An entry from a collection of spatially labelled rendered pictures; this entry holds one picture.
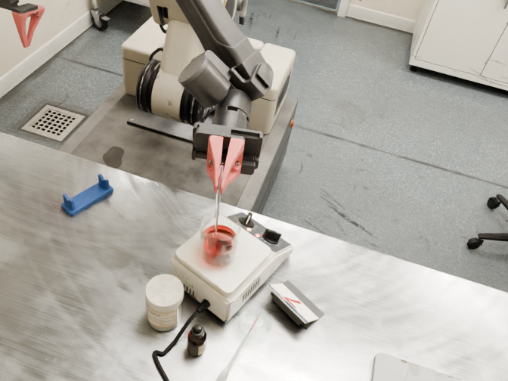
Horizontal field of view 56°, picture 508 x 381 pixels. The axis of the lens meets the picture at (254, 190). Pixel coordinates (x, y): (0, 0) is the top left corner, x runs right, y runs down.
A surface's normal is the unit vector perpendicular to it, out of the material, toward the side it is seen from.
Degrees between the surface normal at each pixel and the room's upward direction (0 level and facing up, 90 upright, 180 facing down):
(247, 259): 0
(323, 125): 0
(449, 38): 90
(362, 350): 0
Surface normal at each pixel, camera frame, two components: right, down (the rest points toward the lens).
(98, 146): 0.13, -0.69
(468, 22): -0.29, 0.66
